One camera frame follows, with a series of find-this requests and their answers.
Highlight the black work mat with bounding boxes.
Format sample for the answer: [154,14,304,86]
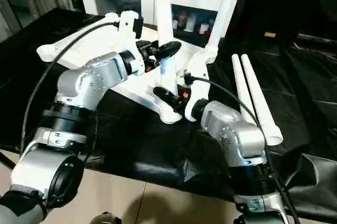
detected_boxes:
[0,7,337,223]

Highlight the white plastic table leg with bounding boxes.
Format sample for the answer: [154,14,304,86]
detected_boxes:
[231,54,259,127]
[203,0,243,63]
[152,0,183,123]
[240,54,284,146]

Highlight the white plastic table top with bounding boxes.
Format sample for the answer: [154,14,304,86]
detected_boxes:
[37,13,220,125]

